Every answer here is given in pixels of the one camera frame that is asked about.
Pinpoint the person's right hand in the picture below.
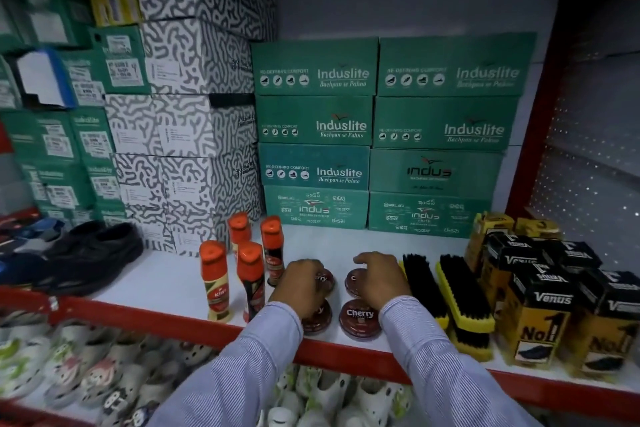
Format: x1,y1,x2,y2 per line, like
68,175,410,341
353,251,412,313

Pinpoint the person's left hand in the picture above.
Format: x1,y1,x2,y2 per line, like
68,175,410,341
269,259,335,321

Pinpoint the person's left forearm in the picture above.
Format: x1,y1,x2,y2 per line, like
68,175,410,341
149,301,305,427

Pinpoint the person's right forearm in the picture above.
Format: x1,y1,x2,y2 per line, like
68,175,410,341
378,295,544,427

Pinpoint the orange cap liquid polish bottle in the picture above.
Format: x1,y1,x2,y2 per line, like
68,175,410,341
199,240,234,324
260,215,285,288
236,241,266,323
228,211,253,258

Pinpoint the yellow black bristle shoe brush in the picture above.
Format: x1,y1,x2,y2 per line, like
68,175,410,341
399,254,450,331
447,324,495,363
435,254,496,334

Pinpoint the stack of large green shoeboxes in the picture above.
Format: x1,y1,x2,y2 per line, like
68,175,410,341
251,32,538,239

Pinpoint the group of yellow black boxes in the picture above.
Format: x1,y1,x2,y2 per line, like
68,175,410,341
464,211,640,378

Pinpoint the red metal shelf rack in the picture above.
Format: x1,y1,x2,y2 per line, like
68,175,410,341
0,0,640,427

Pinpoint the black leather shoe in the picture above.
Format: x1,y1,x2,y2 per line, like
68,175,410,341
42,220,145,298

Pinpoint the stack of black white patterned boxes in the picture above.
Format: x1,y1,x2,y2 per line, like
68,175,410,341
104,0,277,259

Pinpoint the pile of white children's clogs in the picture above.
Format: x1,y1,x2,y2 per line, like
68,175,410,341
0,311,417,427

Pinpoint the white perforated panel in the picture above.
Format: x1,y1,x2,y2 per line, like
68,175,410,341
527,0,640,273

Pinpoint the stack of small green labelled boxes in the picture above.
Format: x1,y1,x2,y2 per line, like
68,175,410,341
0,0,152,228

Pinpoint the blue sports shoe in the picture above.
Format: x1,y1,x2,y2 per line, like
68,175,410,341
0,216,69,290

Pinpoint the yellow cardboard box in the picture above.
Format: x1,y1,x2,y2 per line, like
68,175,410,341
88,0,143,27

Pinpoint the white blue cardboard box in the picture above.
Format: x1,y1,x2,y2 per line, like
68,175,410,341
16,48,77,110

